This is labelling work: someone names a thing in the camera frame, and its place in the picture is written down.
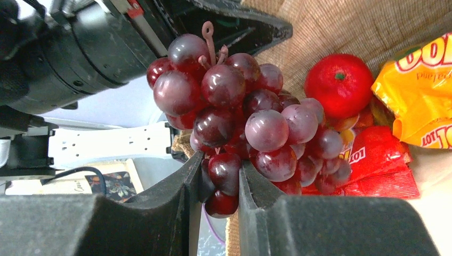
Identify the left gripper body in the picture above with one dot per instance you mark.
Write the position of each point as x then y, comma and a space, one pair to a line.
75, 49

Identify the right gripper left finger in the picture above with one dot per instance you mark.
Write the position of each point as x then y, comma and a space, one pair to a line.
162, 220

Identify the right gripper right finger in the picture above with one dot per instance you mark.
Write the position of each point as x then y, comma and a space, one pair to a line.
274, 223

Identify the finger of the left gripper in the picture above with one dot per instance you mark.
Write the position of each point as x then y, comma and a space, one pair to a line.
240, 28

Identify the purple grapes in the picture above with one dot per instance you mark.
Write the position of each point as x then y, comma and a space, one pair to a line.
233, 111

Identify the red snack bag shelf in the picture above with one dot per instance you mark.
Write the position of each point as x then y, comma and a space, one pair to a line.
379, 161

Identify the red apple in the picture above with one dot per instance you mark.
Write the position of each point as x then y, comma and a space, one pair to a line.
341, 83

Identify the brown burlap grocery bag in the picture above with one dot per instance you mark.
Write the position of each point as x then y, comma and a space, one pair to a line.
373, 30

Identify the orange snack bag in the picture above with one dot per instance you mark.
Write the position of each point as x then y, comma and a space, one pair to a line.
416, 88

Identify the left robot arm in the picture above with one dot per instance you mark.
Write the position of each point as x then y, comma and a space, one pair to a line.
33, 147

